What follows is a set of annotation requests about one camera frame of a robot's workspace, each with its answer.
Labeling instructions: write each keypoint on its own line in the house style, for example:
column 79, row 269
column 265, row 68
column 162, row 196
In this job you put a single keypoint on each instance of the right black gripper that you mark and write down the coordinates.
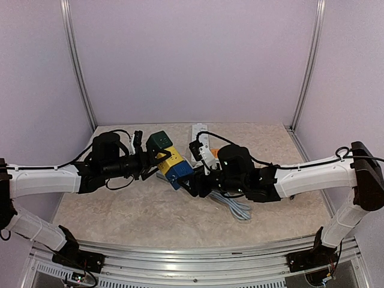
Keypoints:
column 195, row 182

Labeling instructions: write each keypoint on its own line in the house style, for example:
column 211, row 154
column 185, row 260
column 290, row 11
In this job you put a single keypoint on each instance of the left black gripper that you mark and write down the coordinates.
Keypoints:
column 144, row 165

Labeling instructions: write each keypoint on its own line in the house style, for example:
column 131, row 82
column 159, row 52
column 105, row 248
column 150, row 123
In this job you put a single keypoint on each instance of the blue cube socket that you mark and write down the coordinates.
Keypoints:
column 177, row 171

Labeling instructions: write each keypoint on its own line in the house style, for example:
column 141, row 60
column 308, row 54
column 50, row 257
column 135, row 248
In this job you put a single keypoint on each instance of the yellow cube socket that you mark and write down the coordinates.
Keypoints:
column 173, row 160

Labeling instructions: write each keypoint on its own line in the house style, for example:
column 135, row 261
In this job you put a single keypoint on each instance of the dark green cube socket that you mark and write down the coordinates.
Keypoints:
column 158, row 141

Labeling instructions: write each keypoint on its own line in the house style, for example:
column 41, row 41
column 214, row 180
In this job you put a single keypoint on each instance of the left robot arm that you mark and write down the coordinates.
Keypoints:
column 104, row 159

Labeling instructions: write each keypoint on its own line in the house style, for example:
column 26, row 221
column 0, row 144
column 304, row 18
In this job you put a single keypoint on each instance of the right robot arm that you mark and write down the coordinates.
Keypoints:
column 232, row 173

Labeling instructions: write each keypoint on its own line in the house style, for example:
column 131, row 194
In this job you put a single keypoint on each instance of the orange power adapter socket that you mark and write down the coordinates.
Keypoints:
column 215, row 151

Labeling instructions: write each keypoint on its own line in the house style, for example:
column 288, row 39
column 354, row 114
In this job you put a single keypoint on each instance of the light blue power strip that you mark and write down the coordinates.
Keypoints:
column 161, row 176

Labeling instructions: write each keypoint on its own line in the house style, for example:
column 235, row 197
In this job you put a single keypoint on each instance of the long white power strip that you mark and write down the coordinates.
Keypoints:
column 203, row 138

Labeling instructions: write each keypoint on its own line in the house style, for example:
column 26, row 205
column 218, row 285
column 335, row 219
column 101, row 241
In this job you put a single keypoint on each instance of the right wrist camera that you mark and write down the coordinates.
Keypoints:
column 202, row 153

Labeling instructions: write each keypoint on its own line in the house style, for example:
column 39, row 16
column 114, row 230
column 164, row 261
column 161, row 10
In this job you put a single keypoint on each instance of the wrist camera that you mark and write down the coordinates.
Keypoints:
column 202, row 153
column 135, row 142

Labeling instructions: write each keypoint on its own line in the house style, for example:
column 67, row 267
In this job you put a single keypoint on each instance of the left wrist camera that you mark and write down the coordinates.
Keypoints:
column 135, row 142

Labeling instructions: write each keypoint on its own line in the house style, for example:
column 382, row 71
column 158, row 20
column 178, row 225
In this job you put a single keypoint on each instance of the aluminium front rail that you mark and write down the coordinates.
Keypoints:
column 262, row 265

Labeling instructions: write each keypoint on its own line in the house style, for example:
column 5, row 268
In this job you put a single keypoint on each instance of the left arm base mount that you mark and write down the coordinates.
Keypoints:
column 80, row 259

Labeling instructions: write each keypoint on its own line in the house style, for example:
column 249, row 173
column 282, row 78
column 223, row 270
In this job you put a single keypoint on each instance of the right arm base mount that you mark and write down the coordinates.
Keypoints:
column 305, row 260

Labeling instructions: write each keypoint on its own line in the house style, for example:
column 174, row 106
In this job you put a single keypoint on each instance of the left aluminium frame post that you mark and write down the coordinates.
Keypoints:
column 75, row 61

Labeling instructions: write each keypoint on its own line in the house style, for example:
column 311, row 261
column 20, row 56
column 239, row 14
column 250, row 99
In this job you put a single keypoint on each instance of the aluminium frame post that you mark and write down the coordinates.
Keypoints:
column 310, row 65
column 75, row 61

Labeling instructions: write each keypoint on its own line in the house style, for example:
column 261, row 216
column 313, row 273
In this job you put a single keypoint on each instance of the right aluminium frame post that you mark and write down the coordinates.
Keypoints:
column 310, row 65

